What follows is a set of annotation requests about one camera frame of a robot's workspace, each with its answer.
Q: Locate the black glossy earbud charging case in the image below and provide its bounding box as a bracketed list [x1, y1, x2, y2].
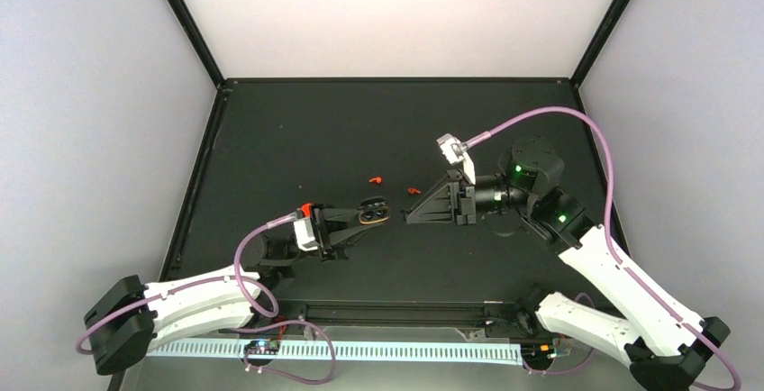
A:
[359, 195, 391, 225]

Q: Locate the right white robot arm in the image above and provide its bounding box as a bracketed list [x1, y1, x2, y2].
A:
[405, 134, 730, 390]

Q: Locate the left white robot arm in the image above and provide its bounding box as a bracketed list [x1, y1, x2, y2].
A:
[76, 196, 391, 376]

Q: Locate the red round cap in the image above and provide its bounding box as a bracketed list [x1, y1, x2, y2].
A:
[300, 203, 314, 217]

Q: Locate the clear plastic sheet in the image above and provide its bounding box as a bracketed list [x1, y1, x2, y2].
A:
[436, 333, 632, 390]

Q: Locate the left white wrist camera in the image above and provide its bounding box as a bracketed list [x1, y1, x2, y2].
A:
[293, 217, 320, 252]

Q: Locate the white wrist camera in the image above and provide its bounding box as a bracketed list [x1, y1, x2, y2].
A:
[436, 133, 477, 185]
[293, 217, 320, 252]

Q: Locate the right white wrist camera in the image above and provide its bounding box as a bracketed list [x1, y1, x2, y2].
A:
[436, 133, 477, 185]

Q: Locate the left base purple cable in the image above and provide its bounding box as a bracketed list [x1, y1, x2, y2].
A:
[229, 319, 339, 386]

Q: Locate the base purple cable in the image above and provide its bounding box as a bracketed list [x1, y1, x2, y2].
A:
[229, 319, 339, 386]
[520, 292, 598, 377]

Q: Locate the black aluminium front rail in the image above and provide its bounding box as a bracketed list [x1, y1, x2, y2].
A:
[279, 300, 536, 335]

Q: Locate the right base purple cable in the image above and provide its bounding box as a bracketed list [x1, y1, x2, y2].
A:
[520, 292, 598, 377]

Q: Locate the white slotted cable duct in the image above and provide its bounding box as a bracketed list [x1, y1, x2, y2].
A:
[146, 340, 524, 367]

